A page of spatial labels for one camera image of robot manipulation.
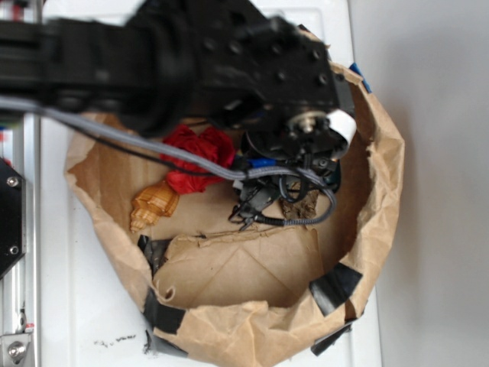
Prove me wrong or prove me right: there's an aluminium frame rail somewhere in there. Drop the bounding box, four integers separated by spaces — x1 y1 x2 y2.
1 113 40 366

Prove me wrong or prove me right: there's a brown paper bag tray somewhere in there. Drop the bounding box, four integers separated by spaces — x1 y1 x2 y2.
65 26 406 367

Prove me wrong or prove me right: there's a dark green oblong capsule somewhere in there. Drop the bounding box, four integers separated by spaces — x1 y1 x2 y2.
325 161 342 193

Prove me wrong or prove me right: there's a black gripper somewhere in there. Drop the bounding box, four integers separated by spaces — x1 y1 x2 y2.
184 1 356 161

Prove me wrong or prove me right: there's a crumpled red plastic wrap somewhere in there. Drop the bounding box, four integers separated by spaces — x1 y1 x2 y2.
160 125 235 194

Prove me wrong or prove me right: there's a grey braided cable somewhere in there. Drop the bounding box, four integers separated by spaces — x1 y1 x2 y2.
0 95 338 226

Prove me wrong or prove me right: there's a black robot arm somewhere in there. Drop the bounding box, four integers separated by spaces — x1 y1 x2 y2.
1 1 356 160

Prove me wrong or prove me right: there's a blue tape strip right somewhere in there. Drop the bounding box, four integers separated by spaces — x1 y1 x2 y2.
349 63 372 93

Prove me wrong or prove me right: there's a black mounting plate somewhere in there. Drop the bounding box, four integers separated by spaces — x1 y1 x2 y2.
0 158 26 279

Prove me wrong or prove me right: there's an orange spiral seashell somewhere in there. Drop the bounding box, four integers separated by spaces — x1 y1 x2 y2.
130 180 180 233

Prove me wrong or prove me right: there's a black tape strip right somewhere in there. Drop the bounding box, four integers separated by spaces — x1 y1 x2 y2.
309 263 363 317

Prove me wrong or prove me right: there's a metal corner bracket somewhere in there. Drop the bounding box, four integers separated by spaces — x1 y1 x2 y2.
1 333 32 367

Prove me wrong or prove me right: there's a black tape strip bottom left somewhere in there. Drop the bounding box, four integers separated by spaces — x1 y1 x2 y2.
143 289 186 335

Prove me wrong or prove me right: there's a black tape strip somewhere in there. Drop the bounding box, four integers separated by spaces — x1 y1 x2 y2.
309 263 363 317
143 289 186 335

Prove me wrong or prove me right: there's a brown rough rock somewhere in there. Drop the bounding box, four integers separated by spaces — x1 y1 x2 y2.
280 190 319 220

